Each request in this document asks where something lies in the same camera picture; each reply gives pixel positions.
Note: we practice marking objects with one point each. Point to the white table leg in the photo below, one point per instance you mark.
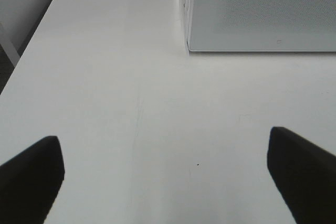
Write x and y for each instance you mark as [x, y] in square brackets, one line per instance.
[8, 47]

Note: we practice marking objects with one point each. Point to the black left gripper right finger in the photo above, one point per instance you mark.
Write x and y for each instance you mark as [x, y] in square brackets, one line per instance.
[304, 174]

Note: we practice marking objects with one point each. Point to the white microwave door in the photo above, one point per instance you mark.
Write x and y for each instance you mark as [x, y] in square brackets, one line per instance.
[262, 25]

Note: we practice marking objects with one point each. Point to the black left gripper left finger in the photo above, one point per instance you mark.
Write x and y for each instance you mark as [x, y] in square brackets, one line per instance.
[30, 182]

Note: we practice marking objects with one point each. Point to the white microwave oven body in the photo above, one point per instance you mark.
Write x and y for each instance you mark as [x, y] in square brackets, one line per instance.
[187, 17]

